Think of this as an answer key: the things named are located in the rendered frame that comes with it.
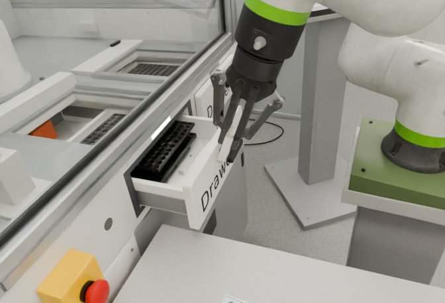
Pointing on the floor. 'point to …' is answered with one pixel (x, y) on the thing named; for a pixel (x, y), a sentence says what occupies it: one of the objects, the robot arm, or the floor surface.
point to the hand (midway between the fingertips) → (227, 145)
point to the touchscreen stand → (318, 133)
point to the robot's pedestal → (393, 234)
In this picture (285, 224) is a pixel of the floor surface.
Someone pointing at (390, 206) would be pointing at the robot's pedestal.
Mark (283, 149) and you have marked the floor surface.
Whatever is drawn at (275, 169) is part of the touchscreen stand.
